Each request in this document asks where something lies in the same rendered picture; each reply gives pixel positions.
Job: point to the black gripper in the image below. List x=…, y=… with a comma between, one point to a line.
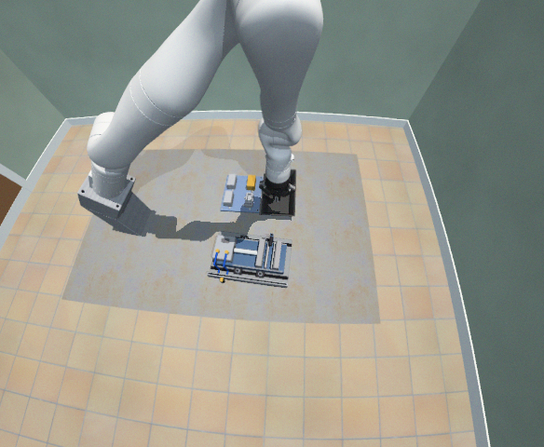
x=277, y=189

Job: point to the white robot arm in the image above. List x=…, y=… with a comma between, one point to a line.
x=279, y=39

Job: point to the yellow rectangular block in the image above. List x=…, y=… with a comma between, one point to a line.
x=251, y=182

